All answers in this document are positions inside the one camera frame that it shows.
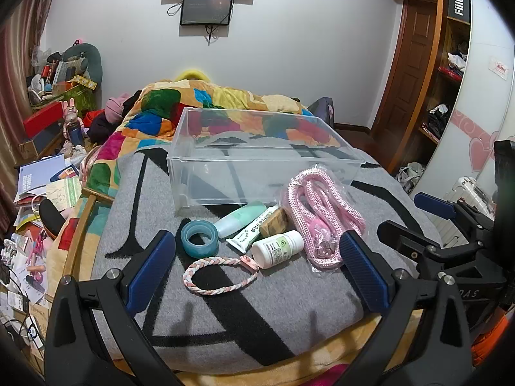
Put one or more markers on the pink rabbit toy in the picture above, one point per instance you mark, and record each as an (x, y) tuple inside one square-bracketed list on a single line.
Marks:
[(72, 116)]

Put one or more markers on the magenta cloth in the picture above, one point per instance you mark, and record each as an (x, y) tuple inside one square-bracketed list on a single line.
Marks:
[(326, 376)]

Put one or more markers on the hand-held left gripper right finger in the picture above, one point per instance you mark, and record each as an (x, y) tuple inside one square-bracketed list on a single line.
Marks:
[(362, 273)]

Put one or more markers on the small black wall screen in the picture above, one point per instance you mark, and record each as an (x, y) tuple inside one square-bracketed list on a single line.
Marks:
[(206, 8)]

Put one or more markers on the white wardrobe door pink hearts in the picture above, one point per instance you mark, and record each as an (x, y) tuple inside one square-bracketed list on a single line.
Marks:
[(483, 88)]

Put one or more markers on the yellow pillow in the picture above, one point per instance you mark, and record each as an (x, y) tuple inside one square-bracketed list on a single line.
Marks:
[(193, 75)]

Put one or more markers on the pink knitted hat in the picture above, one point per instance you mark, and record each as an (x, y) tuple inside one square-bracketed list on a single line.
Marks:
[(114, 106)]

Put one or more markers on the blue tape roll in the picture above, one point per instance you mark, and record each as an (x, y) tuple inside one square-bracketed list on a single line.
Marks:
[(189, 246)]

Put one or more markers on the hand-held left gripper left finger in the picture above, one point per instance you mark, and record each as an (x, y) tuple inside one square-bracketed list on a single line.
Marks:
[(151, 273)]

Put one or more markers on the clear plastic storage box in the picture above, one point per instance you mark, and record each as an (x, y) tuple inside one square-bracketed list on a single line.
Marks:
[(209, 185)]

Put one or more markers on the pink striped curtain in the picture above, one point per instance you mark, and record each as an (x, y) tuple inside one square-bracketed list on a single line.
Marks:
[(20, 68)]

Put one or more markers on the small green bottle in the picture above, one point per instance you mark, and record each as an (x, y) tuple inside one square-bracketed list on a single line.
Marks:
[(237, 219)]

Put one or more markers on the dark purple bag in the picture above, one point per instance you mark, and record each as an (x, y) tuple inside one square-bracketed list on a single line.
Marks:
[(322, 108)]

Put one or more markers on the yellow bed sheet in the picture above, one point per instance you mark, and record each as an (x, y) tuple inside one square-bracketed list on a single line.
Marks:
[(257, 376)]

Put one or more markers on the pile of papers and clutter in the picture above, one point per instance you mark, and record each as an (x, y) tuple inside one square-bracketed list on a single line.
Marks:
[(24, 257)]

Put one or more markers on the red flat box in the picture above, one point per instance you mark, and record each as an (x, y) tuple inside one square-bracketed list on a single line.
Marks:
[(40, 118)]

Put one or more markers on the blue book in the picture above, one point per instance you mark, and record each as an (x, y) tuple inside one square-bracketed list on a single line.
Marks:
[(38, 177)]

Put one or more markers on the wooden bed frame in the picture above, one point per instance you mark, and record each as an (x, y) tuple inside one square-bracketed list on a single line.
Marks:
[(78, 233)]

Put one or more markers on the white ointment tube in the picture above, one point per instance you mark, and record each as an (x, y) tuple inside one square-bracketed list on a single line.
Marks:
[(249, 236)]

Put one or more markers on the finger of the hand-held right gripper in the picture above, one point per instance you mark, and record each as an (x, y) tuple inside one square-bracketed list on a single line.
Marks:
[(436, 205), (406, 239)]

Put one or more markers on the small brown packet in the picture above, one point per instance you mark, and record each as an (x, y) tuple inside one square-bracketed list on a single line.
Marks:
[(275, 222)]

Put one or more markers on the orange cloth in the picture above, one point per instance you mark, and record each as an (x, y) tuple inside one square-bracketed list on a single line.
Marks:
[(495, 329)]

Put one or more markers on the brown wooden door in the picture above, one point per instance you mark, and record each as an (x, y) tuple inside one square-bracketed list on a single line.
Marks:
[(410, 68)]

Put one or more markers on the black printed box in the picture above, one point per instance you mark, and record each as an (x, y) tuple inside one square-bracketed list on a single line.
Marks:
[(458, 3)]

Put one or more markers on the white pill bottle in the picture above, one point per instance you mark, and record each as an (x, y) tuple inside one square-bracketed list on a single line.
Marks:
[(273, 249)]

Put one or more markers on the grey black patterned blanket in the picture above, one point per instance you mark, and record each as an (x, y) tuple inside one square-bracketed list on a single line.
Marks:
[(281, 309)]

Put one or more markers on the grey green neck pillow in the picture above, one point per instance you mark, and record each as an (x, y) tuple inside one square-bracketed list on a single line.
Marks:
[(90, 58)]

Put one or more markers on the colourful patchwork quilt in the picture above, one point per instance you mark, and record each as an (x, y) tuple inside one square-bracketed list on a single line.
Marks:
[(161, 104)]

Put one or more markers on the wooden wardrobe shelves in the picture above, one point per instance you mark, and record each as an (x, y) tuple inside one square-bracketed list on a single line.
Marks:
[(444, 88)]

